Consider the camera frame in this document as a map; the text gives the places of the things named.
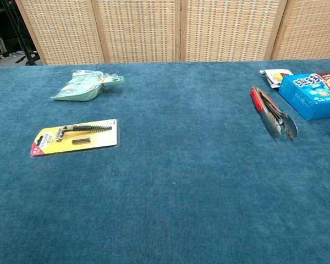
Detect blue carpet table mat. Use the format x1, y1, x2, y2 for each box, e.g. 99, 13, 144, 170
0, 58, 330, 264

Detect razor in yellow blister pack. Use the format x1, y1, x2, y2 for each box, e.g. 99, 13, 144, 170
30, 118, 120, 159

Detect green dustpan brush set bag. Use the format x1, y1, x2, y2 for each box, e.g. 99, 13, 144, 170
50, 69, 125, 102

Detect woven folding screen panel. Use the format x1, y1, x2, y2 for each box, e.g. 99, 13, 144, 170
92, 0, 183, 64
15, 0, 106, 66
271, 0, 330, 61
179, 0, 289, 62

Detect white snack packet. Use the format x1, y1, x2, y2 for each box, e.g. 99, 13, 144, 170
259, 68, 294, 89

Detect blue cookie box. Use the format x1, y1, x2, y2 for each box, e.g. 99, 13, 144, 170
278, 71, 330, 121

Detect black tripod stand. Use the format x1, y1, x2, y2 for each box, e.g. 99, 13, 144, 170
0, 0, 42, 66

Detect metal tongs with red handle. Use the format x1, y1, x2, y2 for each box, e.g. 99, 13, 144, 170
250, 85, 299, 140

